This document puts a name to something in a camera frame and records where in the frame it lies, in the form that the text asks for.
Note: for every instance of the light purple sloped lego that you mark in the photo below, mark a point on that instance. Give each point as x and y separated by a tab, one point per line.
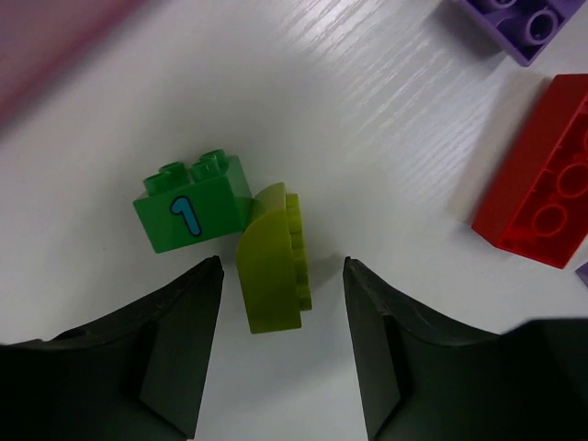
582	273

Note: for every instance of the red rectangular lego brick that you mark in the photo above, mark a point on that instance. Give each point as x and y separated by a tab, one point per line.
536	205

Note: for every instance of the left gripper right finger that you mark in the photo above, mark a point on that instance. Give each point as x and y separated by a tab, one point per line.
425	376

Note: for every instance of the dark green lego number one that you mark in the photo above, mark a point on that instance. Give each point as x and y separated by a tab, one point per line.
184	205

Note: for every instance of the purple rectangular lego brick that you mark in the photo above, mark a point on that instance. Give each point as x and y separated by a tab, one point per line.
522	28

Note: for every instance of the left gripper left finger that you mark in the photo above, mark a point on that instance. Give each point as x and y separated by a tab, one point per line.
137	373

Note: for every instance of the lime green curved lego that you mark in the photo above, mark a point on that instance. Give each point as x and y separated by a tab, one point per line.
272	263

